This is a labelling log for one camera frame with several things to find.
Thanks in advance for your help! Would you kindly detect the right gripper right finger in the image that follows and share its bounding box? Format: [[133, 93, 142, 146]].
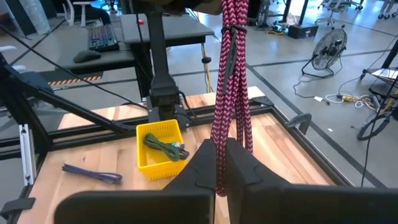
[[226, 138, 398, 224]]

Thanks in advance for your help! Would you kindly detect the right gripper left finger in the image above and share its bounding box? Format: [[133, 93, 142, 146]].
[[54, 138, 217, 224]]

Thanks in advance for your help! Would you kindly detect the green braided cable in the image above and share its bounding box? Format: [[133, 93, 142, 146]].
[[142, 133, 186, 162]]

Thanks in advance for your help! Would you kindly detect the pink braided cable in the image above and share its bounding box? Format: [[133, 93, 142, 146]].
[[210, 0, 254, 198]]

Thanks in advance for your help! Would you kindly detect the yellow plastic basket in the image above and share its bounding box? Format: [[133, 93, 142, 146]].
[[136, 119, 190, 182]]

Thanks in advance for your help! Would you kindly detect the black knob on yellow rod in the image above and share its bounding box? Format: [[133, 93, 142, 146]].
[[200, 42, 215, 94]]

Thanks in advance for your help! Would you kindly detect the hazard striped floor strip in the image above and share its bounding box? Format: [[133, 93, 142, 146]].
[[47, 74, 104, 87]]

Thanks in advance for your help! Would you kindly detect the black floor fan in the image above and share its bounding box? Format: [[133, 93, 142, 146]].
[[300, 28, 348, 79]]

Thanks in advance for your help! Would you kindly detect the black metal cart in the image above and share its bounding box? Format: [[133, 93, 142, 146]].
[[359, 40, 398, 105]]

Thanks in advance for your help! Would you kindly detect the black floor box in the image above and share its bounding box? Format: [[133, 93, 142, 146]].
[[287, 23, 320, 40]]

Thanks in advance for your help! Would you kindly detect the desk with dark top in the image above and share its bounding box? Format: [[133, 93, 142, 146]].
[[60, 12, 215, 100]]

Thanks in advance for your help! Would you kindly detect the backlit keyboard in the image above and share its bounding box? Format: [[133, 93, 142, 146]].
[[86, 24, 121, 53]]

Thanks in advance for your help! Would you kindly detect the grey office chair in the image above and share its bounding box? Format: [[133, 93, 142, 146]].
[[315, 0, 346, 29]]

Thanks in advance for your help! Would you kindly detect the white chair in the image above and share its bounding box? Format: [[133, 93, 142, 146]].
[[63, 0, 91, 27]]

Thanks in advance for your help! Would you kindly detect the black coiled floor cable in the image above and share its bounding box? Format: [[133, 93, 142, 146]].
[[356, 112, 392, 142]]

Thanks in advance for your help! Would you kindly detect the black aluminium table frame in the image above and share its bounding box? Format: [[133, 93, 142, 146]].
[[0, 52, 386, 224]]

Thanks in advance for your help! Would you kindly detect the white floor cable bundle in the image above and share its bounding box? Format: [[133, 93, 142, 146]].
[[313, 92, 384, 110]]

